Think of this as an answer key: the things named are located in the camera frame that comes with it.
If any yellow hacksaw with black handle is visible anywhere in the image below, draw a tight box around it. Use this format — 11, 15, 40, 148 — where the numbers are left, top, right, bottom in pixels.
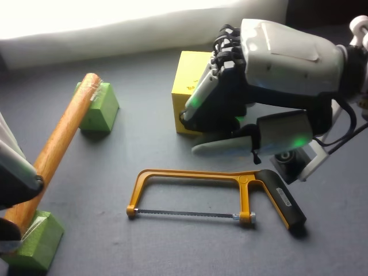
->
126, 168, 308, 231

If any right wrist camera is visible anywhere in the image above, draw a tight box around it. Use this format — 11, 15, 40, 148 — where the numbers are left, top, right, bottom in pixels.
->
270, 142, 330, 185

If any green block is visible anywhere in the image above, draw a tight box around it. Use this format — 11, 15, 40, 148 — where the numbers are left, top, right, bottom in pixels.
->
1, 209, 66, 273
74, 82, 120, 133

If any wooden rod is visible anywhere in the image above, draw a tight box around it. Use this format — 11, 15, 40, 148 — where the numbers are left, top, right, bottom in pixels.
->
4, 72, 103, 231

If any yellow block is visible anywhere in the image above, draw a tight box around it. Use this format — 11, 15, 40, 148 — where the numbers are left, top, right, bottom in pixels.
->
171, 51, 219, 135

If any grey table cloth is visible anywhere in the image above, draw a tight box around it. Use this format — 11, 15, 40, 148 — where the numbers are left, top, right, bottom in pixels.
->
0, 24, 368, 276

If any white backdrop sheet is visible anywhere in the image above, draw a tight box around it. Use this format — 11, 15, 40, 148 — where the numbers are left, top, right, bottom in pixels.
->
0, 0, 288, 70

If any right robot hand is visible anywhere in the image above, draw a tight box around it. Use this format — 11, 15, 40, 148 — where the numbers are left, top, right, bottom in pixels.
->
179, 18, 346, 165

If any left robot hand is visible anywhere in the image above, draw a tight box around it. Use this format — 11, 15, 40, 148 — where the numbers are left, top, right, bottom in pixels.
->
0, 112, 45, 254

